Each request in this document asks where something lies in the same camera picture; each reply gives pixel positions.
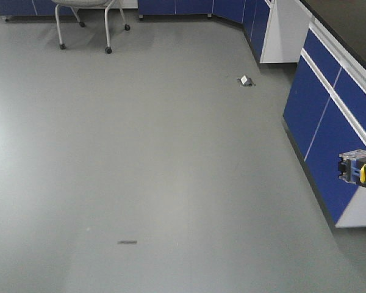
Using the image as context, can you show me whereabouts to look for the yellow mushroom push button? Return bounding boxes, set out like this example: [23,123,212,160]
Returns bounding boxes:
[338,149,366,188]

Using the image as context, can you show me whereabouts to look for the metal floor socket box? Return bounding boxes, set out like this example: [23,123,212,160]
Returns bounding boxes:
[237,75,256,87]

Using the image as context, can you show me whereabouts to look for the blue lab cabinets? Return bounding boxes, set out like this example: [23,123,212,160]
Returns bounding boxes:
[0,0,366,228]

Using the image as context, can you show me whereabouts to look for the grey wheeled chair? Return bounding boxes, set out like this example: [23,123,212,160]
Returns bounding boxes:
[51,0,131,54]

